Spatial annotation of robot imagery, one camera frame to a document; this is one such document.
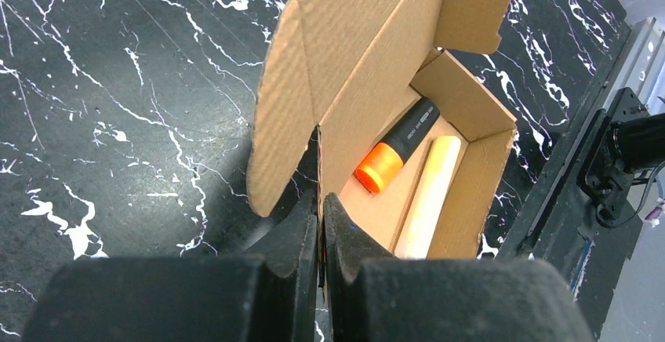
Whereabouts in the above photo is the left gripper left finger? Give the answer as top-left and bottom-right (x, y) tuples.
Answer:
(22, 191), (318, 341)

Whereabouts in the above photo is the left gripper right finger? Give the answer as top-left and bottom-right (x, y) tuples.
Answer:
(322, 193), (593, 341)

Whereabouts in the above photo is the pale yellow marker pen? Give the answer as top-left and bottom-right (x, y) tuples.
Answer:
(394, 136), (461, 260)

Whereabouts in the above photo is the orange black marker pen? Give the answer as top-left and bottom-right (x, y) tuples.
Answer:
(354, 97), (440, 194)

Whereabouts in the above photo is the brown cardboard box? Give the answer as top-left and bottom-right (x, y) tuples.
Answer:
(247, 0), (516, 259)

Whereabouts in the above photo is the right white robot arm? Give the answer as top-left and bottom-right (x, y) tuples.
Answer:
(577, 87), (664, 229)

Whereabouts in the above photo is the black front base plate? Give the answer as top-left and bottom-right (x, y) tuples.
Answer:
(498, 35), (641, 333)

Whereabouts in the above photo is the aluminium frame rail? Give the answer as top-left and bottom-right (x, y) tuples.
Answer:
(622, 16), (664, 115)

